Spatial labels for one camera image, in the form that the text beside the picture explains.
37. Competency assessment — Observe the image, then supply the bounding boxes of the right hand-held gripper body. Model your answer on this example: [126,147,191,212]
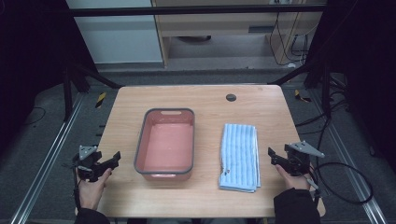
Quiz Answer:
[283,140,325,177]

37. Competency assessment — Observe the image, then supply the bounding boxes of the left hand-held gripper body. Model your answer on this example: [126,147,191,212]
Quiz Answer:
[72,144,105,183]

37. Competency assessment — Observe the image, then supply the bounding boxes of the person's right hand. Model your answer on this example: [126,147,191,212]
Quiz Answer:
[274,163,312,191]

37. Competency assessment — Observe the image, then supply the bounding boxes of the person's left hand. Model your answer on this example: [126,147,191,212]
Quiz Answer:
[76,167,113,211]

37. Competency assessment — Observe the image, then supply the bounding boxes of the blue striped folded towel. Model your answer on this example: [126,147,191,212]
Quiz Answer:
[218,122,262,194]

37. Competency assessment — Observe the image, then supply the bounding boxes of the pink basin with grey rim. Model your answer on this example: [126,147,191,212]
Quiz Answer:
[133,107,196,183]

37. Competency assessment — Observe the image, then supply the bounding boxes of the yellow black striped floor tape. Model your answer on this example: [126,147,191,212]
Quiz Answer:
[94,91,107,109]
[293,89,313,104]

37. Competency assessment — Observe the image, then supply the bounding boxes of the black metal stand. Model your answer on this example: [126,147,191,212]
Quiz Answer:
[267,59,335,120]
[61,62,125,123]

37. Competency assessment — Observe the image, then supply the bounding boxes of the dark curtain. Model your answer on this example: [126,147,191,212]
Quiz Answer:
[303,0,396,175]
[0,0,97,157]

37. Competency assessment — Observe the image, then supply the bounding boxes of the white cabinet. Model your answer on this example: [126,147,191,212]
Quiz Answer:
[64,0,164,65]

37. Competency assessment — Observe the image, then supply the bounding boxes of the light wooden desk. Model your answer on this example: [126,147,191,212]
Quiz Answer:
[150,0,329,67]

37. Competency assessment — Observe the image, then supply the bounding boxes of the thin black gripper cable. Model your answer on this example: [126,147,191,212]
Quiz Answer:
[72,167,82,216]

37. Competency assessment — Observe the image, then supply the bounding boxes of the aluminium floor rail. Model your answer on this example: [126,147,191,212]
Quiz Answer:
[307,88,389,224]
[8,92,86,224]

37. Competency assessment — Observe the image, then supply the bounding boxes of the black floor cables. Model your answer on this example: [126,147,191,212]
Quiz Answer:
[293,74,359,150]

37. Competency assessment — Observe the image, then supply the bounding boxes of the black looped gripper cable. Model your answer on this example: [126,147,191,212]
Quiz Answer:
[306,161,375,206]

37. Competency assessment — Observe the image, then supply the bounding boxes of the black hanging cables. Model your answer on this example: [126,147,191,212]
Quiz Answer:
[268,11,312,67]

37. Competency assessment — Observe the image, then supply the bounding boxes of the black horizontal frame bar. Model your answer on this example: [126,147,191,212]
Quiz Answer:
[68,4,329,18]

